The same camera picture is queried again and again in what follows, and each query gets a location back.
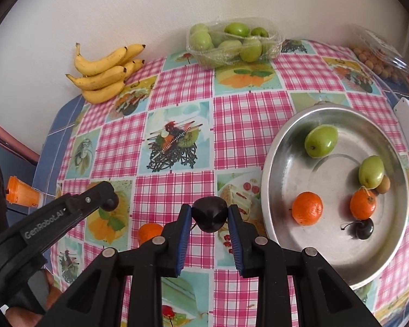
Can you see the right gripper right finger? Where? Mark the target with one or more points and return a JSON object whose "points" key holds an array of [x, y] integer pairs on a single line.
{"points": [[323, 298]]}

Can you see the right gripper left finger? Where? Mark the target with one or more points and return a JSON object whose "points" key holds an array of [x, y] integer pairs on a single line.
{"points": [[96, 297]]}

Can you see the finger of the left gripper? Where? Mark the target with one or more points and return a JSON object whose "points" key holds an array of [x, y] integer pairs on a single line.
{"points": [[52, 221]]}

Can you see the small orange tangerine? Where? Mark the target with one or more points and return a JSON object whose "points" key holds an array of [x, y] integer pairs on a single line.
{"points": [[147, 232]]}

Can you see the dark cherry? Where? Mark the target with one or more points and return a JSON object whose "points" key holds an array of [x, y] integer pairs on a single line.
{"points": [[210, 213], [359, 229]]}

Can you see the orange tangerine with stem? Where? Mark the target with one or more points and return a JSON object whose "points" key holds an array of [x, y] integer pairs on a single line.
{"points": [[363, 204]]}

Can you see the brown longan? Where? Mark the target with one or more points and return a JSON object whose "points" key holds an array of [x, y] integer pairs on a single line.
{"points": [[384, 186]]}

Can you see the small green jujube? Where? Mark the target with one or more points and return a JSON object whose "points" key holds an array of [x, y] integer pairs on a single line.
{"points": [[371, 172]]}

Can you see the large green jujube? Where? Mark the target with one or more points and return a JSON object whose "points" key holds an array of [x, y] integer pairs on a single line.
{"points": [[321, 141]]}

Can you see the plastic tray of green fruits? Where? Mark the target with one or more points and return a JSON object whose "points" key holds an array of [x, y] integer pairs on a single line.
{"points": [[226, 42]]}

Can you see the orange tube bottle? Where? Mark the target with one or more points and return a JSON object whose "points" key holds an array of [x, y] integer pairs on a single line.
{"points": [[20, 193]]}

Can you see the large steel plate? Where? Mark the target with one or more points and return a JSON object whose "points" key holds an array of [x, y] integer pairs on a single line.
{"points": [[288, 171]]}

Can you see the checkered fruit-print tablecloth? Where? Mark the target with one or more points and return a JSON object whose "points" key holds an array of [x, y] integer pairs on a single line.
{"points": [[178, 132]]}

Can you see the yellow banana bunch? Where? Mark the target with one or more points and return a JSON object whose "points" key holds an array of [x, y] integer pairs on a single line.
{"points": [[105, 78]]}

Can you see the clear box of longans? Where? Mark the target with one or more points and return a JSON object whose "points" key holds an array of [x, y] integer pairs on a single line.
{"points": [[379, 55]]}

